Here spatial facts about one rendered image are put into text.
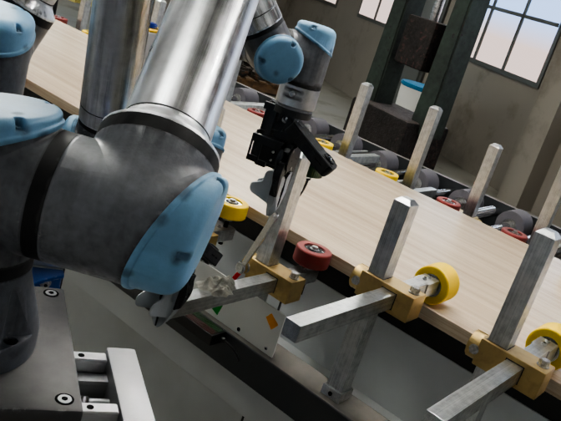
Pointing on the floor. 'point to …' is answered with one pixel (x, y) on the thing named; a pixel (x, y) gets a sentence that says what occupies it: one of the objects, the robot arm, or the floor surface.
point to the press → (424, 27)
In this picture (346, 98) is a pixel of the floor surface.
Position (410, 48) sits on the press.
